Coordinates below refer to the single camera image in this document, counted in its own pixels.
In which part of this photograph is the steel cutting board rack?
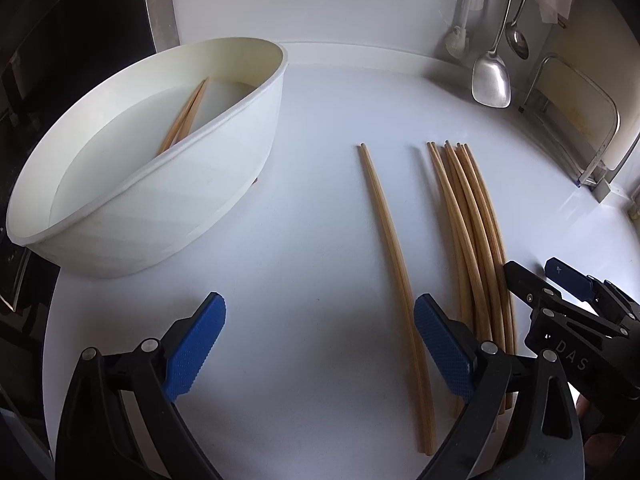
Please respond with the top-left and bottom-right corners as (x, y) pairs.
(519, 54), (640, 188)

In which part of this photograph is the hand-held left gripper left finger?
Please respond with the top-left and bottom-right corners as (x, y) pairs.
(54, 291), (227, 480)

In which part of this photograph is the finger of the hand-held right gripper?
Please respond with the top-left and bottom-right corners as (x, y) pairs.
(545, 257), (640, 321)
(502, 260), (567, 312)

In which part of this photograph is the steel ladle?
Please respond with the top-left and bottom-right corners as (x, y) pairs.
(504, 0), (536, 60)

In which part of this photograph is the bundle of wooden chopsticks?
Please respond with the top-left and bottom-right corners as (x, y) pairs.
(426, 141), (518, 431)

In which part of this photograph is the white oval plastic basin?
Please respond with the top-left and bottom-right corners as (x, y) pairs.
(6, 36), (290, 279)

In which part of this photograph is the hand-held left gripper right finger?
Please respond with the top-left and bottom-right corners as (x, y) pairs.
(413, 294), (586, 480)

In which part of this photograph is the white cutting board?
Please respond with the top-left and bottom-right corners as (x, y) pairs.
(530, 10), (640, 171)

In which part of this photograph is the white dish brush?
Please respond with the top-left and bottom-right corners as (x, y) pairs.
(442, 0), (483, 58)

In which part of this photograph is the light wooden chopstick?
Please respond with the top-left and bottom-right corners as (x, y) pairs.
(172, 80), (209, 148)
(363, 143), (439, 456)
(158, 78), (207, 157)
(357, 143), (431, 457)

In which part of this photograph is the steel cooking spatula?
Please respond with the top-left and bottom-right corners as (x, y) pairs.
(471, 0), (526, 109)

